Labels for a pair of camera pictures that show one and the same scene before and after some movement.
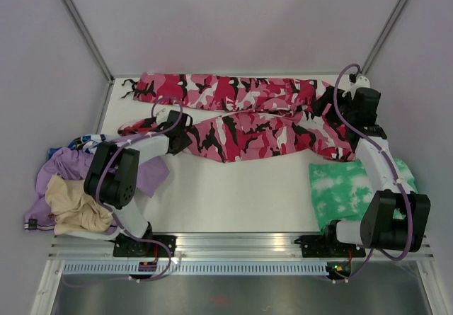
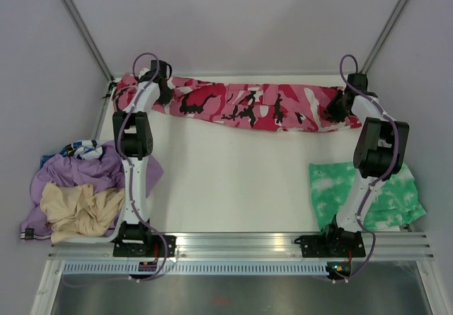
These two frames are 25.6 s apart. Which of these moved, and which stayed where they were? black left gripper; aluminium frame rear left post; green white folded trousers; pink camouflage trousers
Moved: pink camouflage trousers; black left gripper
Stayed: green white folded trousers; aluminium frame rear left post
